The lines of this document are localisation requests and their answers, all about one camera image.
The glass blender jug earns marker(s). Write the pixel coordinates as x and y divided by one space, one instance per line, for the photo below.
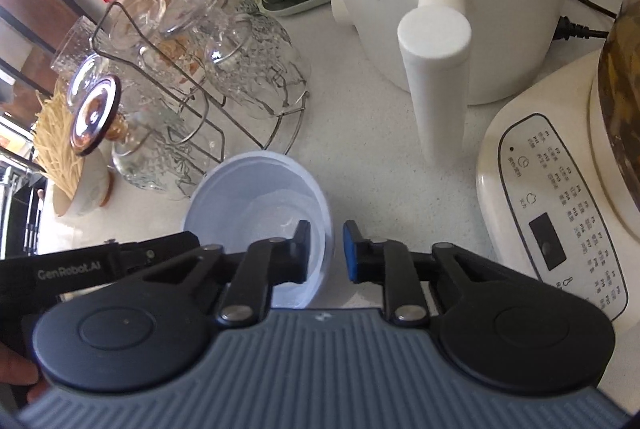
620 84

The textured glass tumbler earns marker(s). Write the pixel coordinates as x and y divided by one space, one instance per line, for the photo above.
75 44

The translucent plastic bowl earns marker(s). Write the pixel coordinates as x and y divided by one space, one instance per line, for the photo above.
260 194

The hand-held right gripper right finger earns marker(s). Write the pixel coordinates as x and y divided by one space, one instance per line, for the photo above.
351 255

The cream blender base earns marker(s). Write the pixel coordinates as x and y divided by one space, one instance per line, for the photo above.
545 169

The white ceramic bowl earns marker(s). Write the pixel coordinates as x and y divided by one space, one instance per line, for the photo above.
85 189

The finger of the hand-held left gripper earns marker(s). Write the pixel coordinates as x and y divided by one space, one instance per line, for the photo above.
160 245

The person's left hand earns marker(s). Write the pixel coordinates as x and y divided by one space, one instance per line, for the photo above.
17 366

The white air fryer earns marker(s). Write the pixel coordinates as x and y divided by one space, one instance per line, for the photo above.
500 9

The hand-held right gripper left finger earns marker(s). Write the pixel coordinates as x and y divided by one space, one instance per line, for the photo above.
301 254

